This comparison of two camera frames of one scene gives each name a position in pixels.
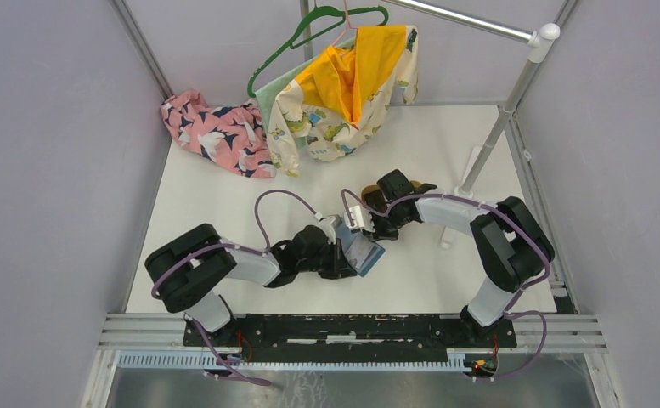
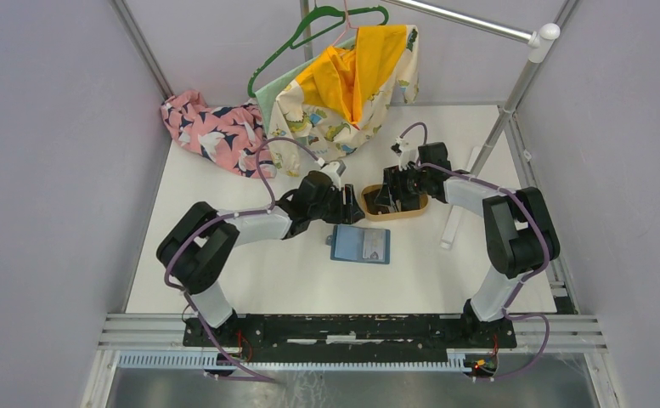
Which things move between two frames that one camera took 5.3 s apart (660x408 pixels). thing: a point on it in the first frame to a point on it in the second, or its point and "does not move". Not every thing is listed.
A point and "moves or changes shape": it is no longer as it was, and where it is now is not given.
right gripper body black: [386, 227] to [409, 183]
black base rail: [352, 334] does not move
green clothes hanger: [291, 44] does not move
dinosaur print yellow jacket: [344, 96] does not move
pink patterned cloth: [233, 135] does not move
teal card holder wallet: [361, 252] moves or changes shape
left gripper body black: [326, 261] to [332, 209]
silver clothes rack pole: [538, 40] does not move
